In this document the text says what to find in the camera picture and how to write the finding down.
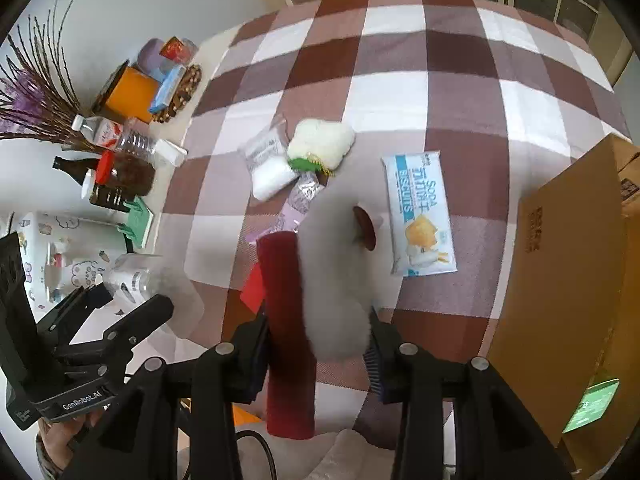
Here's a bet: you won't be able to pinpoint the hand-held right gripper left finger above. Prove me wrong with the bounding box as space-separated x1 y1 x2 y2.
60 310 273 480

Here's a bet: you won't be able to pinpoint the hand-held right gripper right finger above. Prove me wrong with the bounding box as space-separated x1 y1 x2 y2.
362 307 573 480

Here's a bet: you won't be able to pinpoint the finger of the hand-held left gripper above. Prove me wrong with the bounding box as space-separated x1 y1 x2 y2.
55 295 175 381
35 282 113 356

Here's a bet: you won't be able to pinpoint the white plastic bag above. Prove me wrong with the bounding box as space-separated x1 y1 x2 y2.
255 187 386 440

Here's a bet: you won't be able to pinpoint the small white barcode box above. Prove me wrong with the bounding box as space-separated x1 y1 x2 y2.
381 150 458 277

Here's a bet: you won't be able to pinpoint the purple snack packet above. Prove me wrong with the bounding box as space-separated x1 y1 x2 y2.
247 170 326 246

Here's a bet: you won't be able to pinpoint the clear bag of white cotton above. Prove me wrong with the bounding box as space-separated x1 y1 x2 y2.
237 115 301 201

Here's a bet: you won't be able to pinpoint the large cardboard box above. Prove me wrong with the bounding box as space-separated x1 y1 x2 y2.
487 132 640 480

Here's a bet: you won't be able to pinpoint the white plush with green leaf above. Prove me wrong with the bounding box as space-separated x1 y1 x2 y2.
286 119 357 177

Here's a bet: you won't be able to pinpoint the orange container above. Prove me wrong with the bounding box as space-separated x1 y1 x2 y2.
91 60 161 123

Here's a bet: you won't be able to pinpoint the person's left hand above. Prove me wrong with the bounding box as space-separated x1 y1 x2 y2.
35 407 108 480

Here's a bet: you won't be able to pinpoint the clear plastic jar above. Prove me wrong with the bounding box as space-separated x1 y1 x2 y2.
102 252 206 331

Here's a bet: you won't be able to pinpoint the orange and white cloth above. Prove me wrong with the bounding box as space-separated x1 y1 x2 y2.
232 405 271 423

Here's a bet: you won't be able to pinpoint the green plastic holder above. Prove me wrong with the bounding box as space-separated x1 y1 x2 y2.
117 196 155 250

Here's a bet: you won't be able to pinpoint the dark jar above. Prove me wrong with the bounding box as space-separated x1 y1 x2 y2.
80 170 136 213

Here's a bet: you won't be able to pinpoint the jar with red lid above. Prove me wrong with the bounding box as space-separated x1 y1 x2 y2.
95 151 157 197

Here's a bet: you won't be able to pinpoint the brown glass bottle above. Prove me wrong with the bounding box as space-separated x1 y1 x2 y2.
52 155 103 186

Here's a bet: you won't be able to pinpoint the clear plastic bottle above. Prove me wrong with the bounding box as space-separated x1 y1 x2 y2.
117 117 158 158

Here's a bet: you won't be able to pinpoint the white bottle with red label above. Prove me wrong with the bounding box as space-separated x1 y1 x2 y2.
70 114 126 153

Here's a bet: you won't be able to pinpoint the dried purple flower branches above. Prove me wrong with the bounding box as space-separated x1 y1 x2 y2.
0 0 93 153

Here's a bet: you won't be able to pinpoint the blue box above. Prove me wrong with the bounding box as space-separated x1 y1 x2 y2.
148 64 188 116

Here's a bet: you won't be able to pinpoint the wooden beaded trivet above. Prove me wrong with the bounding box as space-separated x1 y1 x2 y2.
151 62 203 125

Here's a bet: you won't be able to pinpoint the purple cup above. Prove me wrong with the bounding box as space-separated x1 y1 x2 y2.
136 37 173 81

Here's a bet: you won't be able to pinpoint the red can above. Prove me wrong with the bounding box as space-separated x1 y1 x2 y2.
159 36 200 66

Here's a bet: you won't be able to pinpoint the brown white checkered blanket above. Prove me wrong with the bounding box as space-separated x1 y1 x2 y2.
150 0 633 456

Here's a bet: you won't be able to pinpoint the black cable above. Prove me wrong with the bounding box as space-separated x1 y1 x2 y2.
235 427 276 480

